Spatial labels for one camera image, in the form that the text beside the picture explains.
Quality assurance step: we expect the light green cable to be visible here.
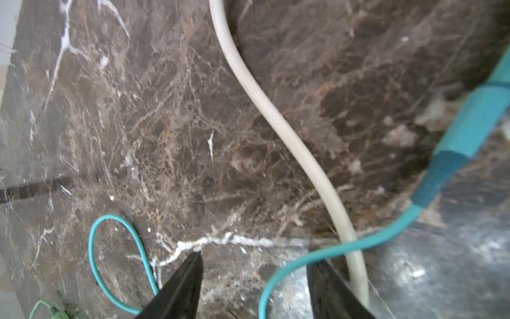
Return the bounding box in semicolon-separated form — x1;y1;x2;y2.
27;300;73;319

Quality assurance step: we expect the white power cable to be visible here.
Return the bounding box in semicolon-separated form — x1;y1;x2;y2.
208;0;371;310

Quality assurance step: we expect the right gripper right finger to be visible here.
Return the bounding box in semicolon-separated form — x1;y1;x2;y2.
307;261;375;319

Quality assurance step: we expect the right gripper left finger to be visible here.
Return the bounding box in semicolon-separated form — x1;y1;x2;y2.
135;252;204;319

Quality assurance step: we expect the teal charger cable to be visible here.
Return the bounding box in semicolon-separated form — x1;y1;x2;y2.
87;39;510;319

